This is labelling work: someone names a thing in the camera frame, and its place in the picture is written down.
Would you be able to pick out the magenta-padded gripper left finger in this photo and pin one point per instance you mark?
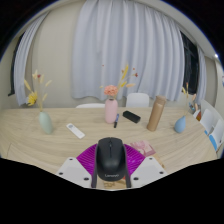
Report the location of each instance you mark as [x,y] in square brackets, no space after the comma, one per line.
[71,169]

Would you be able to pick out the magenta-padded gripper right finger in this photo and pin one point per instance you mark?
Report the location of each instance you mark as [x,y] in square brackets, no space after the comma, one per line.
[150,169]

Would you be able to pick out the black computer mouse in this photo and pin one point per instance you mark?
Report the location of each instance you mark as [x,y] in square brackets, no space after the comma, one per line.
[110,160]

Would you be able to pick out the white remote control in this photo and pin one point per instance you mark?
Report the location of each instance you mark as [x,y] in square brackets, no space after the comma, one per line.
[75,131]

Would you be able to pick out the pale green vase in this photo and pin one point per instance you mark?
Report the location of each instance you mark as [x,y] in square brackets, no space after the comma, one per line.
[46,123]

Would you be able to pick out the blue vase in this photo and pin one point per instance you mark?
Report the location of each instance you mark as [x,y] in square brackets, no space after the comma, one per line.
[180,125]

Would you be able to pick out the black oblong case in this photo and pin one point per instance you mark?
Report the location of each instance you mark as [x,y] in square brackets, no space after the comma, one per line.
[131,116]

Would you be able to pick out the brown thermos bottle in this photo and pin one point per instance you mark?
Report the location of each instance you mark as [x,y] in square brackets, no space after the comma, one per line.
[156,113]

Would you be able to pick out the dark marker pen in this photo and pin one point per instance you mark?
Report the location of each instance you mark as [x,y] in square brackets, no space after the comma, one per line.
[116,121]

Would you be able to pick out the pink vase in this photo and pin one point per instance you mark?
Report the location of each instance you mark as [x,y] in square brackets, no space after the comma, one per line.
[111,111]

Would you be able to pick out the white and blue chair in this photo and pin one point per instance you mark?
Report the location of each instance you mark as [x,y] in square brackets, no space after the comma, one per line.
[207,120]
[217,135]

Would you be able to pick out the beige dried flower sprigs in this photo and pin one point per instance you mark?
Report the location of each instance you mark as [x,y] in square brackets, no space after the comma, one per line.
[187,103]

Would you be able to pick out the yellow dried flower bunch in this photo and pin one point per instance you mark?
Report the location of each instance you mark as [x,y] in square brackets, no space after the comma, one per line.
[32,98]

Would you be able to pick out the narrow white curtain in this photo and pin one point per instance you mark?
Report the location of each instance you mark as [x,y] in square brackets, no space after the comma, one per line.
[201,76]
[23,66]

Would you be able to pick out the dark framed window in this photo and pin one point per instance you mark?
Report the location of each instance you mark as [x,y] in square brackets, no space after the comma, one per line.
[190,63]
[13,70]

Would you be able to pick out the wide white curtain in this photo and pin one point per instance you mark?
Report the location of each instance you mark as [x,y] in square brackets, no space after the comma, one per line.
[126,46]

